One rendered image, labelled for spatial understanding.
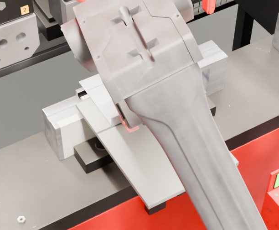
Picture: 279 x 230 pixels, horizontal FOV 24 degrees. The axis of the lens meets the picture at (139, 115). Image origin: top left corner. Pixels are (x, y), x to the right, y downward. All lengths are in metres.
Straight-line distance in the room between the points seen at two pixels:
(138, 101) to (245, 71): 0.99
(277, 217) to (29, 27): 0.67
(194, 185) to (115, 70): 0.12
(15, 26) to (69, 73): 1.72
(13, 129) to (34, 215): 1.33
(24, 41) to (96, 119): 0.23
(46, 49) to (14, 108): 1.18
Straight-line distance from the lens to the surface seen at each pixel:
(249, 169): 1.49
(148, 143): 1.16
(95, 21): 0.54
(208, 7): 1.16
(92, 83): 1.26
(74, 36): 0.56
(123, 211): 1.31
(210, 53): 1.38
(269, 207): 1.41
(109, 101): 1.23
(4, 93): 2.69
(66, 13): 1.05
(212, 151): 0.53
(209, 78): 1.38
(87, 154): 1.27
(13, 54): 1.05
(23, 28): 1.03
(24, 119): 2.58
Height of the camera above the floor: 1.89
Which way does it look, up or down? 48 degrees down
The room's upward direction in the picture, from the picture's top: straight up
